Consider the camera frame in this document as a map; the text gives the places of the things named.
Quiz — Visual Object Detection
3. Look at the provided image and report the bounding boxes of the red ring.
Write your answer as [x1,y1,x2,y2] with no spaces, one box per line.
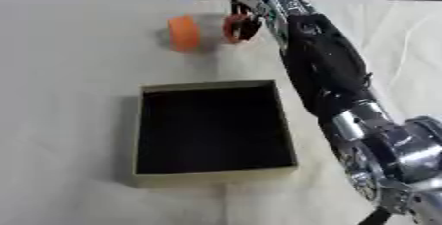
[221,13,251,45]

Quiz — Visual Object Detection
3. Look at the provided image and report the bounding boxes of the tan cardboard box black inside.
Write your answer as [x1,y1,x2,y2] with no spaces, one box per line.
[129,79,301,189]

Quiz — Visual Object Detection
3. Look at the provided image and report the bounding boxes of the orange cylinder block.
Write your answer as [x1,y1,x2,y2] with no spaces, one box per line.
[166,15,204,53]

